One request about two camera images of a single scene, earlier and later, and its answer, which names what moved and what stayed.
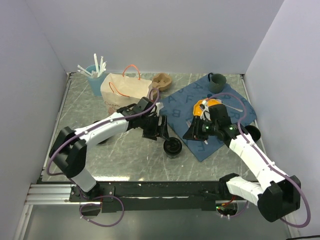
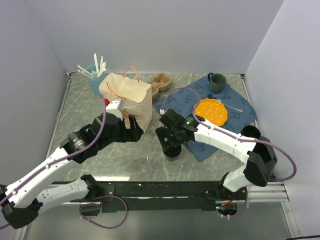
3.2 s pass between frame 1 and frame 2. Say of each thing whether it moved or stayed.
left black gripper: moved
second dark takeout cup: stayed
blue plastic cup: stayed
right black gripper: moved
